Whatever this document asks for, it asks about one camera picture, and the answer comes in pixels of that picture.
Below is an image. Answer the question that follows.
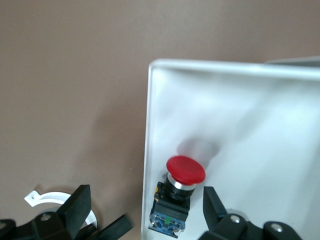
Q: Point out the white curved plastic ring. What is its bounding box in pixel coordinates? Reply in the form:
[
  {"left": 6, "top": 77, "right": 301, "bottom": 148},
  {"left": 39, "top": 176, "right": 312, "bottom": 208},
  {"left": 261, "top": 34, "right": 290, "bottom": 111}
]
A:
[{"left": 24, "top": 190, "right": 98, "bottom": 228}]

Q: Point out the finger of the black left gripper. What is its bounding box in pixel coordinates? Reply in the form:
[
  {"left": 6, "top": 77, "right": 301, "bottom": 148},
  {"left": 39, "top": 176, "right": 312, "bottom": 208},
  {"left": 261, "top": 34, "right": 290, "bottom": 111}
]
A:
[{"left": 96, "top": 213, "right": 133, "bottom": 240}]

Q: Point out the white plastic tray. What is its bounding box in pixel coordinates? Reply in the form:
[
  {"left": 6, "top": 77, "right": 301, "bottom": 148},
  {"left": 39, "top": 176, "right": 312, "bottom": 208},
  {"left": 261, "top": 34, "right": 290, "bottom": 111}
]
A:
[{"left": 141, "top": 58, "right": 320, "bottom": 240}]

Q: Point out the red mushroom push button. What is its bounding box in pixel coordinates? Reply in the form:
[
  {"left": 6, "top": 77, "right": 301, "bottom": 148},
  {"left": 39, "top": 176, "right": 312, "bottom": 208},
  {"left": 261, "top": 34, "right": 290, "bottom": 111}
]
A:
[{"left": 147, "top": 155, "right": 206, "bottom": 237}]

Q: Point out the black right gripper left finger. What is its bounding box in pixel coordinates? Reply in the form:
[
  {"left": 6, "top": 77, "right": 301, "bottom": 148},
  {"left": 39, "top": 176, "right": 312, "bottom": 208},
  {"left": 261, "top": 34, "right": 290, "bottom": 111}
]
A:
[{"left": 56, "top": 184, "right": 92, "bottom": 240}]

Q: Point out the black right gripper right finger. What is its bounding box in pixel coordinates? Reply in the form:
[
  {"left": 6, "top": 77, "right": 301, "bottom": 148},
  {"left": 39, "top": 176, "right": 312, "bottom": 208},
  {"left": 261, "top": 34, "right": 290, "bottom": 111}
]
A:
[{"left": 203, "top": 186, "right": 228, "bottom": 231}]

